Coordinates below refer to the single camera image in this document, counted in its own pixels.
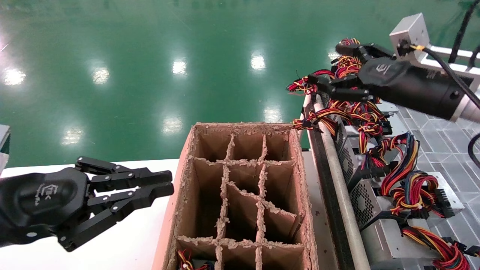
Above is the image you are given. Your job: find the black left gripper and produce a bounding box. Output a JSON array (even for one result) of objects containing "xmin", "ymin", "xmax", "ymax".
[{"xmin": 0, "ymin": 156, "xmax": 175, "ymax": 252}]

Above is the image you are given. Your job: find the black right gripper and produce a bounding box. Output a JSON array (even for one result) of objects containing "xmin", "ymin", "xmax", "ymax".
[{"xmin": 307, "ymin": 42, "xmax": 474, "ymax": 121}]

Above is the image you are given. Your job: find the clear plastic divider tray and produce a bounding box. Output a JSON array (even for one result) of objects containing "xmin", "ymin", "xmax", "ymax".
[{"xmin": 390, "ymin": 105, "xmax": 480, "ymax": 259}]

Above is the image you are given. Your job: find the brown cardboard divider box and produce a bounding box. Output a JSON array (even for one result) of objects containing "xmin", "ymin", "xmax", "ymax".
[{"xmin": 152, "ymin": 122, "xmax": 317, "ymax": 270}]

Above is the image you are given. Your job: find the grey metal block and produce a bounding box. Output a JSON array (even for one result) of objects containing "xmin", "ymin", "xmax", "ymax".
[{"xmin": 0, "ymin": 124, "xmax": 11, "ymax": 174}]

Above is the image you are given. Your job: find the silver power supply with wires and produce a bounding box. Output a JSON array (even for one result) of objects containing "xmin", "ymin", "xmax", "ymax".
[
  {"xmin": 334, "ymin": 126, "xmax": 420, "ymax": 195},
  {"xmin": 360, "ymin": 217, "xmax": 480, "ymax": 270},
  {"xmin": 349, "ymin": 171, "xmax": 465, "ymax": 230},
  {"xmin": 287, "ymin": 37, "xmax": 391, "ymax": 104},
  {"xmin": 292, "ymin": 98, "xmax": 398, "ymax": 152}
]

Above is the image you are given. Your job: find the power supply with red-yellow wires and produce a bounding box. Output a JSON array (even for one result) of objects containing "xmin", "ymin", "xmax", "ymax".
[{"xmin": 176, "ymin": 249, "xmax": 214, "ymax": 270}]

